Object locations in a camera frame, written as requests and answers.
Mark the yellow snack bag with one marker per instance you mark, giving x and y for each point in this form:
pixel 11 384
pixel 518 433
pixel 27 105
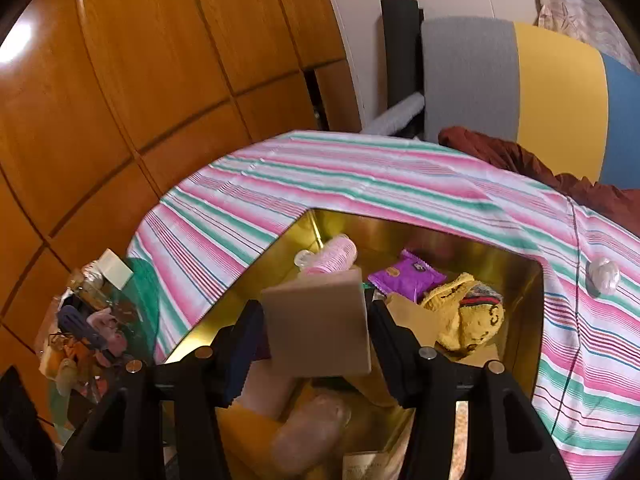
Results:
pixel 465 315

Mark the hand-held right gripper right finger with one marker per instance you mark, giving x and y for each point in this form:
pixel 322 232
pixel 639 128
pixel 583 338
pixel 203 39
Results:
pixel 392 352

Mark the pink hair roller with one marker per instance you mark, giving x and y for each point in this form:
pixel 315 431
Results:
pixel 332 255

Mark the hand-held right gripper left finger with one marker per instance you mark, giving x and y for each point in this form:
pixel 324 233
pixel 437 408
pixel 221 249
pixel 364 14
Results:
pixel 245 352

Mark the patterned curtain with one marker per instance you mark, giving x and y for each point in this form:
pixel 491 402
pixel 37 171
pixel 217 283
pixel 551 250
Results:
pixel 575 10

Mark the purple snack packet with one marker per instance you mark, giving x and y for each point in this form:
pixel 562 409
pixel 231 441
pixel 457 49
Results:
pixel 405 277

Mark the brown cloth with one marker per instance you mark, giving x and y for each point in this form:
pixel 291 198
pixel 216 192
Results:
pixel 525 160

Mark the grey yellow blue chair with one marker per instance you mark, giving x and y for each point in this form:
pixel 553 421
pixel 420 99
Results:
pixel 550 95

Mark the wooden wardrobe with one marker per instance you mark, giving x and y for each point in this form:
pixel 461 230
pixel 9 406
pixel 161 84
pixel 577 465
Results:
pixel 125 85

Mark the beige cardboard box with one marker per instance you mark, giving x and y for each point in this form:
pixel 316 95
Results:
pixel 317 325

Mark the heap of hair accessories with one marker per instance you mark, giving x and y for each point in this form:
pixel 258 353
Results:
pixel 95 330

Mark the crumpled white plastic ball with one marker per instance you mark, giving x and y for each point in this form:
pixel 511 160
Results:
pixel 603 275

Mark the striped tablecloth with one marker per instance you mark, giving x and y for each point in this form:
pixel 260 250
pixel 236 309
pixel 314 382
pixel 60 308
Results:
pixel 350 170

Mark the black rolled mat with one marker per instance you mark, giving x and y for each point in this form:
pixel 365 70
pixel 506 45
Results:
pixel 400 60

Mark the golden tin box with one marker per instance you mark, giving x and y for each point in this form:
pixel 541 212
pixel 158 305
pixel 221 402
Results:
pixel 350 230

